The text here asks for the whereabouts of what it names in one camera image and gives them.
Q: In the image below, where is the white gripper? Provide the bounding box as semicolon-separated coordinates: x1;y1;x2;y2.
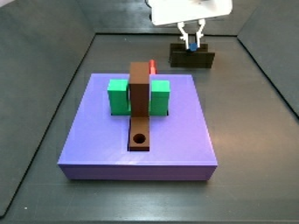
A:
148;0;232;49

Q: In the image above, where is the blue peg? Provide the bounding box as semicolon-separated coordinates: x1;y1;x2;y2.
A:
188;43;197;52

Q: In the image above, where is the black angle fixture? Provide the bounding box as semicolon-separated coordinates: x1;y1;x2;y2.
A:
169;43;215;68

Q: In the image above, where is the red peg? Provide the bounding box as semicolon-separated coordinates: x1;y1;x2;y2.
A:
149;59;156;74

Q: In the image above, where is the green right block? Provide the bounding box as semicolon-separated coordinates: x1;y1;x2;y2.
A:
151;80;171;116

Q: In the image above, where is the green block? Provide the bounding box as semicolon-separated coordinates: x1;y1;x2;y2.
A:
151;80;171;116
107;79;129;116

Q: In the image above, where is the green left block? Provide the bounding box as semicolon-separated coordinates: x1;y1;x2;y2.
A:
107;79;129;116

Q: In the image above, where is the purple base block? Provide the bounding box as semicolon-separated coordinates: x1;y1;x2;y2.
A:
59;73;217;180

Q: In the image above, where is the brown L-shaped bracket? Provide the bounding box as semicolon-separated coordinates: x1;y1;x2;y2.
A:
128;62;149;151

